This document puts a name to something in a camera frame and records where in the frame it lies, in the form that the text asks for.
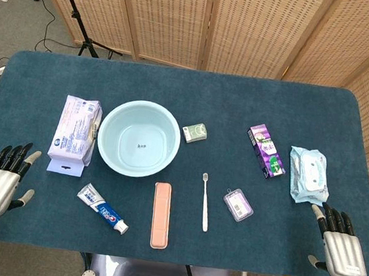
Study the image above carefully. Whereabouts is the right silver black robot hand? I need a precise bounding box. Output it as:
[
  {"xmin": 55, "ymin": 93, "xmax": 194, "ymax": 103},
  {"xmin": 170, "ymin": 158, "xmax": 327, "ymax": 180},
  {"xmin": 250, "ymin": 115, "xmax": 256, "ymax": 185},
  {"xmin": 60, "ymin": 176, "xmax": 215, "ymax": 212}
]
[{"xmin": 302, "ymin": 200, "xmax": 369, "ymax": 276}]

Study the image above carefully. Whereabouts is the lavender tissue pack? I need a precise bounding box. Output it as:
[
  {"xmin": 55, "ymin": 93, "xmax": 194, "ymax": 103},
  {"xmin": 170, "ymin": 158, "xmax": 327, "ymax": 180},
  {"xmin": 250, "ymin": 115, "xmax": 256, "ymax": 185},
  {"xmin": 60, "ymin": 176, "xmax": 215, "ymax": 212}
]
[{"xmin": 44, "ymin": 92, "xmax": 105, "ymax": 179}]

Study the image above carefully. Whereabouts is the blue white toothpaste tube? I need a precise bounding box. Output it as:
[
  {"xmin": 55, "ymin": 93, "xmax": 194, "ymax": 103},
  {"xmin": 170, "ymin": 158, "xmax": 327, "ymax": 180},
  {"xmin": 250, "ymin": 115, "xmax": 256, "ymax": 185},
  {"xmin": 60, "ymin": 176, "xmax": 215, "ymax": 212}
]
[{"xmin": 72, "ymin": 181, "xmax": 134, "ymax": 236}]

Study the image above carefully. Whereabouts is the clear purple floss box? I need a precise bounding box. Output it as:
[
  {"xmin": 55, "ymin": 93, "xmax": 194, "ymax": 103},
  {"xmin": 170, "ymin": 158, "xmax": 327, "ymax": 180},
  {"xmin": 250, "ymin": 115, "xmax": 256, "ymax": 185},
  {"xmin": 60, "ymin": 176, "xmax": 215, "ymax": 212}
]
[{"xmin": 220, "ymin": 187, "xmax": 257, "ymax": 225}]

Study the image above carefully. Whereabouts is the purple green carton box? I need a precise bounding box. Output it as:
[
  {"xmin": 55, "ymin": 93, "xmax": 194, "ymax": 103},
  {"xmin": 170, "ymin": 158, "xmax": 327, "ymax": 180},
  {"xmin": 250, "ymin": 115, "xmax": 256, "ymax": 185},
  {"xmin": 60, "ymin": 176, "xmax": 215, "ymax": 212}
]
[{"xmin": 242, "ymin": 122, "xmax": 292, "ymax": 182}]

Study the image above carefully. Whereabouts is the small green soap box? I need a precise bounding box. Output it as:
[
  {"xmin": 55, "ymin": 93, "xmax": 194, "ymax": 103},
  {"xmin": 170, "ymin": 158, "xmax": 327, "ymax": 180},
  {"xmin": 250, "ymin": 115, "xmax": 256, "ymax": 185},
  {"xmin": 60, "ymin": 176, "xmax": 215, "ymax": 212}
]
[{"xmin": 180, "ymin": 120, "xmax": 211, "ymax": 146}]

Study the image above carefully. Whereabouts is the light blue wet wipes pack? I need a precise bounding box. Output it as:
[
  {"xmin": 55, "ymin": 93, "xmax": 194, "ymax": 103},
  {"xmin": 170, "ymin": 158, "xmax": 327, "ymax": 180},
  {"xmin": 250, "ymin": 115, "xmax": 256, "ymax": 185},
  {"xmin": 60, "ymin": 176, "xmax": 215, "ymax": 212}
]
[{"xmin": 284, "ymin": 145, "xmax": 335, "ymax": 208}]

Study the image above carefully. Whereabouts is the white toothbrush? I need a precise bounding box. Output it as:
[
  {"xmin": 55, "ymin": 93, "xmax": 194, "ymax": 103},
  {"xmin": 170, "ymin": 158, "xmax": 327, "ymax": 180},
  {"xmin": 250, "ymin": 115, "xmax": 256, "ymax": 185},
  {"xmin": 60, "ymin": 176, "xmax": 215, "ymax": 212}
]
[{"xmin": 195, "ymin": 172, "xmax": 215, "ymax": 233}]

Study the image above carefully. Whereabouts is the pink toothbrush case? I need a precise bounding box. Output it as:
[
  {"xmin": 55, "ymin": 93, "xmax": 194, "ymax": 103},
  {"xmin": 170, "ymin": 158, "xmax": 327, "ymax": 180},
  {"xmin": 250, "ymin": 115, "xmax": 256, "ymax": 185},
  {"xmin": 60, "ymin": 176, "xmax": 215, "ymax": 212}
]
[{"xmin": 147, "ymin": 181, "xmax": 176, "ymax": 251}]

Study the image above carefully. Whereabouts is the light blue plastic basin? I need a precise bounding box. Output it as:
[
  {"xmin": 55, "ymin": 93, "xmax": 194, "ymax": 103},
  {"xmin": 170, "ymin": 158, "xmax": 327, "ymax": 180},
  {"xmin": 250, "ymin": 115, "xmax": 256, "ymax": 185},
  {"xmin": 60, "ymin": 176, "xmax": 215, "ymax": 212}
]
[{"xmin": 93, "ymin": 96, "xmax": 186, "ymax": 182}]

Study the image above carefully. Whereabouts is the black tripod stand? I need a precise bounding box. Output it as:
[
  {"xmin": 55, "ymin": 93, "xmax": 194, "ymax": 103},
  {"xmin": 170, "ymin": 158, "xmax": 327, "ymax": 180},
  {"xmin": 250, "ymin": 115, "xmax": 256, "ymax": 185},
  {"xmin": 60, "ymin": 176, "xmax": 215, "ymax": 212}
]
[{"xmin": 41, "ymin": 0, "xmax": 130, "ymax": 62}]

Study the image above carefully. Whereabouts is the teal table mat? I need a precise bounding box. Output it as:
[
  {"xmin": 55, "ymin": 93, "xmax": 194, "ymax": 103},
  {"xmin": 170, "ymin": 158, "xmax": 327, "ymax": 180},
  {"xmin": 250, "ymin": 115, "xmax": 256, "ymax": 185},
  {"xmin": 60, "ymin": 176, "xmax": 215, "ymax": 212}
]
[{"xmin": 0, "ymin": 46, "xmax": 369, "ymax": 276}]

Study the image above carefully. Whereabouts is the woven wooden folding screen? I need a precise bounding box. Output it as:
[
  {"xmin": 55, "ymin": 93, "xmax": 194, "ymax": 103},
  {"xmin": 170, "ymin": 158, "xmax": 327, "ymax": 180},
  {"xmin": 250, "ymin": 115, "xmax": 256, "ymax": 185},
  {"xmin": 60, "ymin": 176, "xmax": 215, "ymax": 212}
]
[{"xmin": 0, "ymin": 0, "xmax": 369, "ymax": 276}]

